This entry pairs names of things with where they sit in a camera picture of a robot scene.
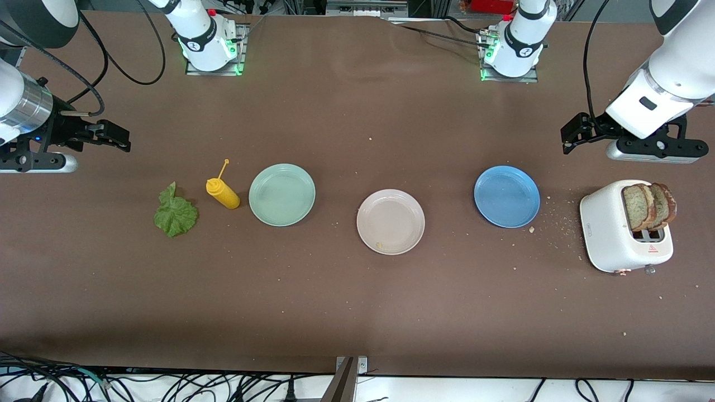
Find teal floor cable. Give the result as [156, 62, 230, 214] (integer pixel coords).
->
[53, 366, 109, 387]

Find beige plate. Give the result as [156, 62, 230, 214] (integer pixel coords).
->
[356, 189, 426, 256]

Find blue plate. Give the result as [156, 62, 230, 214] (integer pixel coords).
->
[474, 165, 541, 229]

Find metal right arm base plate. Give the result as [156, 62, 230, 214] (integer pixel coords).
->
[184, 22, 248, 77]

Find black cable on table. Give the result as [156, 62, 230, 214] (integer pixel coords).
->
[385, 16, 495, 50]

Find metal table edge bracket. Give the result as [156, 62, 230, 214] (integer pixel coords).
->
[321, 356, 369, 402]

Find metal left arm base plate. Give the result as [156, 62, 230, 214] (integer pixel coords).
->
[479, 28, 540, 84]

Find black floor cable with plug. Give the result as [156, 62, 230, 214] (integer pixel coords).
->
[17, 382, 52, 402]

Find green lettuce leaf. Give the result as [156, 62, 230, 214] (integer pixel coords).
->
[154, 181, 199, 238]

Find brown bread slice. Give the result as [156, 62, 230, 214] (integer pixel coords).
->
[648, 183, 678, 229]
[622, 183, 655, 232]

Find grey metal frame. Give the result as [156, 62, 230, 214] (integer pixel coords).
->
[326, 0, 409, 18]

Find yellow squeeze bottle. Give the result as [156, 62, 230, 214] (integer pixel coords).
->
[206, 159, 241, 210]

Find light green plate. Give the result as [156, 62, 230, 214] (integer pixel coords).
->
[249, 163, 317, 227]

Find white toaster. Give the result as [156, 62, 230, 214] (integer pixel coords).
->
[579, 179, 675, 275]

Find red box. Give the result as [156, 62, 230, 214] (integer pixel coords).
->
[468, 0, 516, 15]

